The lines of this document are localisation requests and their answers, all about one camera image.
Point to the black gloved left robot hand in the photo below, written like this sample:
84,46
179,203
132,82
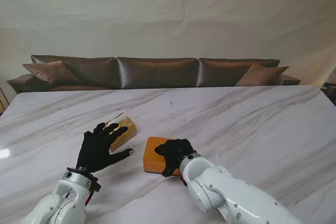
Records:
94,150

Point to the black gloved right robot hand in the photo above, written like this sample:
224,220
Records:
176,150

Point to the orange plastic tissue box cover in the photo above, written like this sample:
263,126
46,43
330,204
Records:
152,158

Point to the gold tissue pack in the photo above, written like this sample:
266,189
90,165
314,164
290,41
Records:
128,129

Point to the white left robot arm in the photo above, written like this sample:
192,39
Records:
60,197

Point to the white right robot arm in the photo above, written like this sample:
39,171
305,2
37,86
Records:
231,195

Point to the brown leather sofa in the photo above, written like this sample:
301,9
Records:
157,73

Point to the brown throw pillow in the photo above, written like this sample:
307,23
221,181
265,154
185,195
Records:
262,75
52,73

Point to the wooden background furniture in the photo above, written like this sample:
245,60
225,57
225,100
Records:
2,100

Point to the dark background equipment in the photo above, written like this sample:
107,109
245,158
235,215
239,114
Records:
330,87

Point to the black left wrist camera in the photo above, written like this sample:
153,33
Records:
95,184

